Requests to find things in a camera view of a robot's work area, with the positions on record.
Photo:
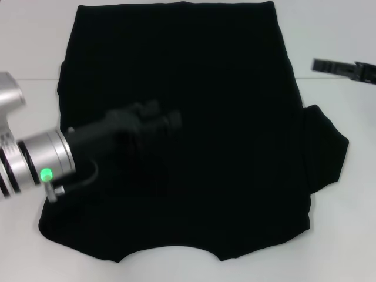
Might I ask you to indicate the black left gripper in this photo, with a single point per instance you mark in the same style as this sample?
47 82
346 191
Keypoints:
105 129

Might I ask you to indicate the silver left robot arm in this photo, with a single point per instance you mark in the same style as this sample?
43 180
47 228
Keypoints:
38 161

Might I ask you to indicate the black shirt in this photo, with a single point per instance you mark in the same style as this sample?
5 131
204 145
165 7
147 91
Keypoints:
205 117

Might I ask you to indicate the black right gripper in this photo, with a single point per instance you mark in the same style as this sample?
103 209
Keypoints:
365 73

